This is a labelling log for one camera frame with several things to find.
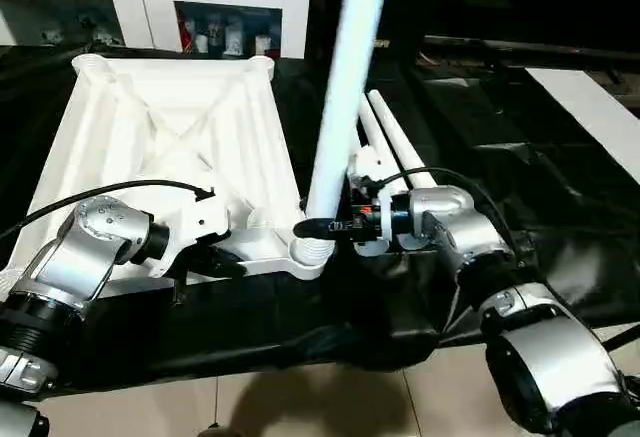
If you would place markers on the white plastic table top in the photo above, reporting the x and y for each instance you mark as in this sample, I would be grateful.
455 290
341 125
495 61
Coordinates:
160 137

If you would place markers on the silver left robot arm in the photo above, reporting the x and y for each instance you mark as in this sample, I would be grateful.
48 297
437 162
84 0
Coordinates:
75 257

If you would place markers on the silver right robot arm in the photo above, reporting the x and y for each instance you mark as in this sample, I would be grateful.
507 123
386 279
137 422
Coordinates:
500 287

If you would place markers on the black mat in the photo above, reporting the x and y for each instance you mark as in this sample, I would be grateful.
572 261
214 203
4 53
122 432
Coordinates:
300 327

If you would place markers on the white board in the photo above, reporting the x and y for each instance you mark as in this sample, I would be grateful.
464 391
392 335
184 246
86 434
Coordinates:
590 117

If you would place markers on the black metal rail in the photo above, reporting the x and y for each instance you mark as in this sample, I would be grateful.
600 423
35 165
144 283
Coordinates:
520 52

